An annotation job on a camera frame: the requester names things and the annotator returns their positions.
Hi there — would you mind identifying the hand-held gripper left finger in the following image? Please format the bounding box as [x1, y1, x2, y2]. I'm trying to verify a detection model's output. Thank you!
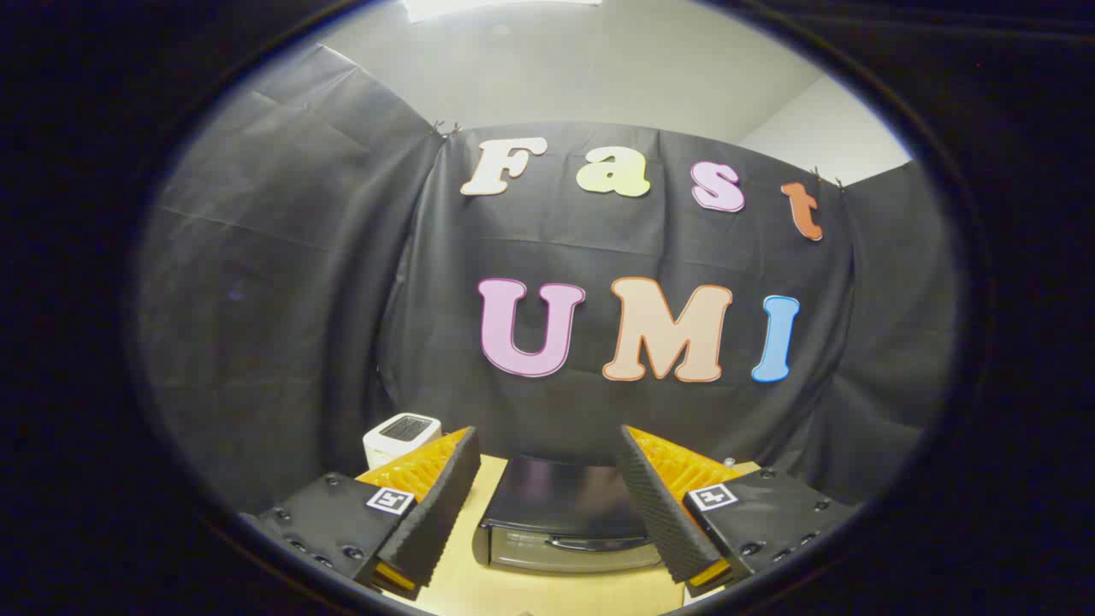
[242, 425, 482, 600]

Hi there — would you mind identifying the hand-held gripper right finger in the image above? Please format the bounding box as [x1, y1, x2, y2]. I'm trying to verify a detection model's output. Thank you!
[616, 425, 861, 597]

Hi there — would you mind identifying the black toaster oven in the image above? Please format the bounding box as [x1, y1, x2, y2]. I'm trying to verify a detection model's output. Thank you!
[472, 453, 677, 574]

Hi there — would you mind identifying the white pop-up toaster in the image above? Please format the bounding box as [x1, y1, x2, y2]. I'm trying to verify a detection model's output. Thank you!
[363, 413, 442, 470]

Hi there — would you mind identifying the ceiling light panel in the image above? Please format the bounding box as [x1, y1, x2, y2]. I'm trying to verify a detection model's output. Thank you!
[402, 0, 604, 22]

